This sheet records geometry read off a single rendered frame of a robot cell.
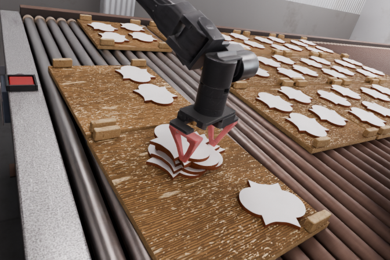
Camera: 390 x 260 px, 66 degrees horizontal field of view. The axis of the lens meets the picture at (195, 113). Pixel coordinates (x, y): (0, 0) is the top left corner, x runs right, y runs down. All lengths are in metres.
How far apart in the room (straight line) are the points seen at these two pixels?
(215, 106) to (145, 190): 0.20
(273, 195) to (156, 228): 0.26
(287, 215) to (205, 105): 0.27
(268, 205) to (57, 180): 0.41
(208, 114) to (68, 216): 0.29
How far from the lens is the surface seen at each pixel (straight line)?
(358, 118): 1.28
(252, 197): 0.63
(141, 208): 0.55
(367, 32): 5.79
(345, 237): 0.71
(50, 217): 0.57
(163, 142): 0.62
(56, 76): 0.99
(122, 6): 3.15
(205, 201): 0.59
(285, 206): 0.64
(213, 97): 0.52
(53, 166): 0.66
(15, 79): 0.98
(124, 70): 1.07
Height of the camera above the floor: 1.33
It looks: 27 degrees down
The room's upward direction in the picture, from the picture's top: 14 degrees clockwise
